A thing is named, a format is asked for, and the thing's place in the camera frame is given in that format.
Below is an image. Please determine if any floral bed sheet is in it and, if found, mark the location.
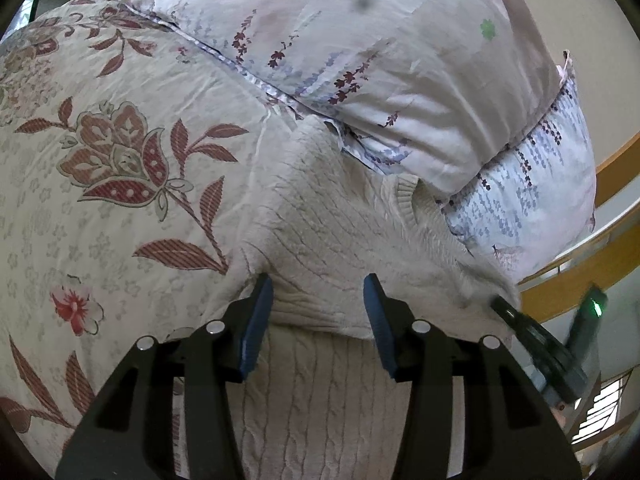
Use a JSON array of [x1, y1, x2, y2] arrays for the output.
[[0, 0, 306, 476]]

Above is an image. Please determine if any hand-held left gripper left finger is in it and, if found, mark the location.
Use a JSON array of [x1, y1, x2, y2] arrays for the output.
[[54, 274, 275, 480]]

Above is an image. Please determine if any wooden bed frame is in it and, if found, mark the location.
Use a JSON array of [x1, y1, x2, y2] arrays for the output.
[[517, 130, 640, 323]]

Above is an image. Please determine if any white lavender-print pillow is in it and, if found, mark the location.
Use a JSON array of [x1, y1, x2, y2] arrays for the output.
[[98, 0, 598, 276]]

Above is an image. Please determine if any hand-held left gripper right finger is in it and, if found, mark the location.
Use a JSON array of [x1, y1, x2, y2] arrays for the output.
[[363, 273, 583, 480]]

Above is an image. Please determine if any cream cable-knit sweater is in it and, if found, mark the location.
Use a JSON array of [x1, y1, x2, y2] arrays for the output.
[[172, 115, 523, 480]]

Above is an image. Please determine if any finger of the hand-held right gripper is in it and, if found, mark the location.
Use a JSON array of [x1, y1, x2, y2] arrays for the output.
[[490, 294, 556, 361]]

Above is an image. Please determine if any window with grille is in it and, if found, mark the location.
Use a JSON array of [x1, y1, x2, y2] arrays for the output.
[[570, 367, 633, 456]]

